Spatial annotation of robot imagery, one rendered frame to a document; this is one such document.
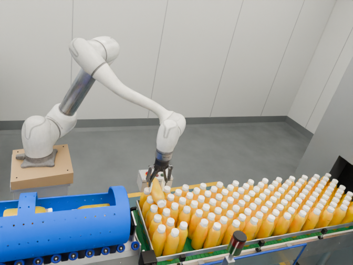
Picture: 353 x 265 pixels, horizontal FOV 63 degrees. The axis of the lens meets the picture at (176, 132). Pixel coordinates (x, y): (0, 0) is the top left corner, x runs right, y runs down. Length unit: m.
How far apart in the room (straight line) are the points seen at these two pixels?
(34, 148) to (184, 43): 2.97
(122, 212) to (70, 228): 0.23
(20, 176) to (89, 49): 0.82
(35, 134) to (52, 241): 0.64
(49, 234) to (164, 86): 3.35
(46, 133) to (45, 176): 0.24
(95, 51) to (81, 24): 2.38
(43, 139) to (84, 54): 0.59
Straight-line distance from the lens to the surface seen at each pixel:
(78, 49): 1.47
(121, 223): 1.42
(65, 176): 1.82
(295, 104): 6.13
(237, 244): 1.38
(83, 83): 1.71
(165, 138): 1.41
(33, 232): 1.39
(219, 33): 4.54
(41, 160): 1.87
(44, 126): 1.79
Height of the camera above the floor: 2.21
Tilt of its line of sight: 28 degrees down
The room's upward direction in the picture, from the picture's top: 13 degrees clockwise
